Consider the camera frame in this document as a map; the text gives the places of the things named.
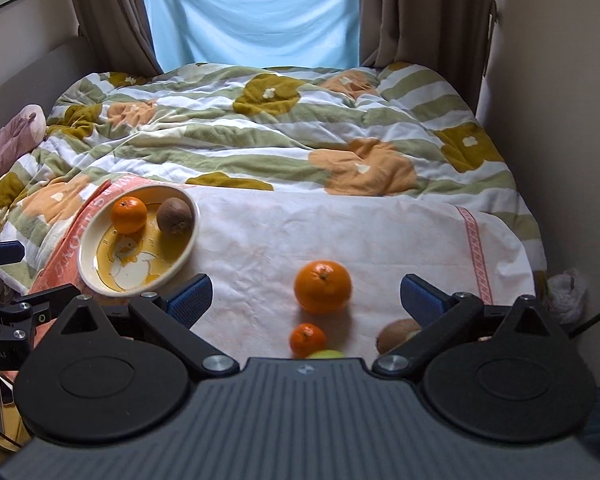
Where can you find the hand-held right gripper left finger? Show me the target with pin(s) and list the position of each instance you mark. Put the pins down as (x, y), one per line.
(192, 300)

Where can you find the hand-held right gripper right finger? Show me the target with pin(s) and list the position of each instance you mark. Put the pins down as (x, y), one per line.
(422, 300)

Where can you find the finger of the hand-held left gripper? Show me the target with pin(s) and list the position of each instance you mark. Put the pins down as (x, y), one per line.
(0, 255)
(35, 305)

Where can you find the cream bowl with duck print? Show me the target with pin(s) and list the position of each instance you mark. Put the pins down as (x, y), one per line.
(130, 265)

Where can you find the large orange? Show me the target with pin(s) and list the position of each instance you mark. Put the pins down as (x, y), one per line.
(323, 287)

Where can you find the brown kiwi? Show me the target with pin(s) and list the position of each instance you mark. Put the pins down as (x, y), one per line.
(395, 337)
(175, 216)

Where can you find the white cloth with pink border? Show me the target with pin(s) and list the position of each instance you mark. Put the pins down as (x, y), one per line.
(270, 240)

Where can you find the small tangerine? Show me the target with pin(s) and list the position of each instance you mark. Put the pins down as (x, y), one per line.
(307, 341)
(129, 215)

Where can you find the green apple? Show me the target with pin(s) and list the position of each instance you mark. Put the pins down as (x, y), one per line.
(326, 354)

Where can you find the pink plush toy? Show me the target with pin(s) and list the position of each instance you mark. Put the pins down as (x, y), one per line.
(15, 135)

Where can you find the crumpled plastic bag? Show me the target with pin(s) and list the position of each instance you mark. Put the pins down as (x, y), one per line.
(565, 295)

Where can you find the grey padded headboard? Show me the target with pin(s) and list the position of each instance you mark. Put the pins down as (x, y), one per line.
(25, 75)

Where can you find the floral striped duvet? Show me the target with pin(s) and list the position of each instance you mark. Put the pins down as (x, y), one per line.
(260, 130)

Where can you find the brown curtain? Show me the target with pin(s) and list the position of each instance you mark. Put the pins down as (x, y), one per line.
(425, 15)
(110, 10)

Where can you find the light blue window cloth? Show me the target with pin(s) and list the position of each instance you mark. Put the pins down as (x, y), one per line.
(250, 15)

